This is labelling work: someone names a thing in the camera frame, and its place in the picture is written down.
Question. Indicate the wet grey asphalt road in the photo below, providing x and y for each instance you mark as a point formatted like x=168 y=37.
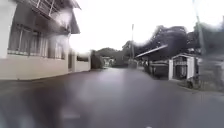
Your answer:
x=116 y=96

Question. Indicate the distant wooded hill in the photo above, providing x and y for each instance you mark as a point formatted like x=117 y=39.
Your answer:
x=108 y=52

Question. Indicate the pale low boundary wall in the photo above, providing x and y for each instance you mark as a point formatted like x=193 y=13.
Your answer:
x=82 y=63

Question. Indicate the white two-storey building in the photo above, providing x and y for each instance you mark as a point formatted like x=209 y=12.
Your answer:
x=30 y=43

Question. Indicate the building with sloped roof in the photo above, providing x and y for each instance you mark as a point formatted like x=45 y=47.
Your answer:
x=151 y=58

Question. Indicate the dark green hedge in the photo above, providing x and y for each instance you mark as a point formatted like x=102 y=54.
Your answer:
x=96 y=61

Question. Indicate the utility pole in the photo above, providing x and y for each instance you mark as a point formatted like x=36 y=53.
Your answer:
x=132 y=43

